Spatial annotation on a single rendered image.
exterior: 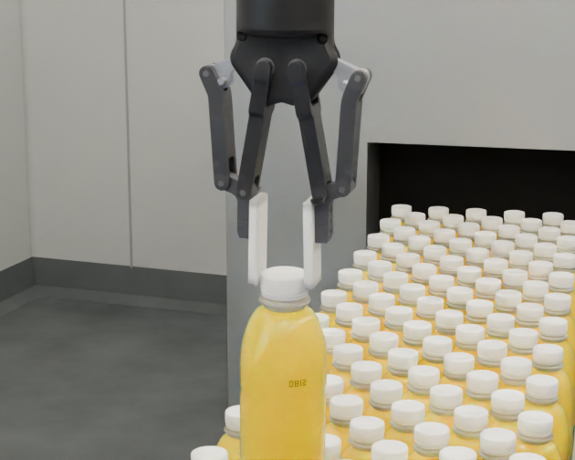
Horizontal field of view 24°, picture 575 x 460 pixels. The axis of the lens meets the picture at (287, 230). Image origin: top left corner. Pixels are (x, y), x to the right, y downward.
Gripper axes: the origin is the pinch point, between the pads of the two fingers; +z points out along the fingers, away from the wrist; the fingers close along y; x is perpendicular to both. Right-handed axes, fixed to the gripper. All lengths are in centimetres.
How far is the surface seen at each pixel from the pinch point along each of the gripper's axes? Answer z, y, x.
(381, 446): 29.7, 2.7, 31.0
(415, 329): 30, 0, 73
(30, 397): 141, -171, 306
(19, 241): 117, -231, 426
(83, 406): 141, -150, 303
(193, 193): 91, -150, 428
